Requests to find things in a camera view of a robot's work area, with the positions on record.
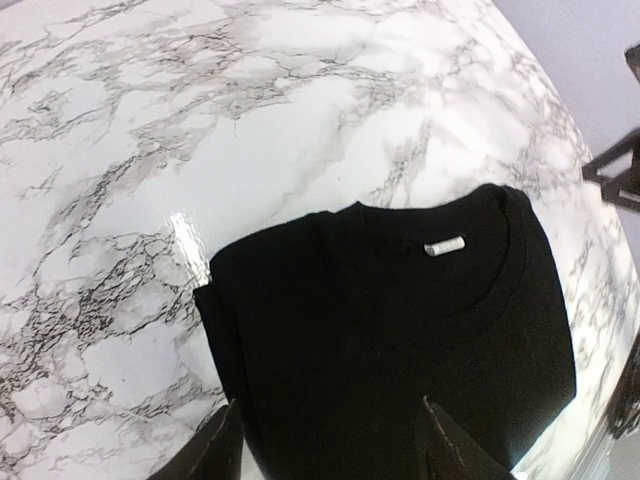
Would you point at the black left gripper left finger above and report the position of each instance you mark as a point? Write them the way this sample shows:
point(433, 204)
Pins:
point(215, 452)

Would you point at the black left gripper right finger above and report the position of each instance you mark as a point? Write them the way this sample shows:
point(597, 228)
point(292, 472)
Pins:
point(446, 451)

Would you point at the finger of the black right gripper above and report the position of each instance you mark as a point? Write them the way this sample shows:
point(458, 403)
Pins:
point(612, 172)

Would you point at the black t-shirt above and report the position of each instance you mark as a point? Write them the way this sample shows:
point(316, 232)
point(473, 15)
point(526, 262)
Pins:
point(330, 330)

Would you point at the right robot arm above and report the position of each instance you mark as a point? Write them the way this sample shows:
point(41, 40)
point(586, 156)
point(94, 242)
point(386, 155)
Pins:
point(623, 412)

